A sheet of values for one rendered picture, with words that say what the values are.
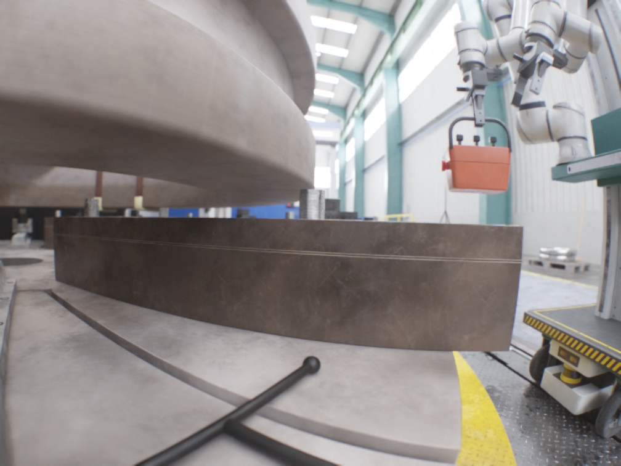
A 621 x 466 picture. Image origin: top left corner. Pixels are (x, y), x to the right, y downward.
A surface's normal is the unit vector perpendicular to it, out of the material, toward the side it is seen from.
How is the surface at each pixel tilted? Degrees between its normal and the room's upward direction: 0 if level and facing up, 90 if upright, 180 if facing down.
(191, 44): 90
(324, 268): 90
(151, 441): 0
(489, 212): 90
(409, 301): 90
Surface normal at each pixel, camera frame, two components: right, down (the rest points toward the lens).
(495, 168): -0.29, 0.14
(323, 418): 0.03, -1.00
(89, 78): 0.85, 0.04
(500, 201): 0.06, 0.04
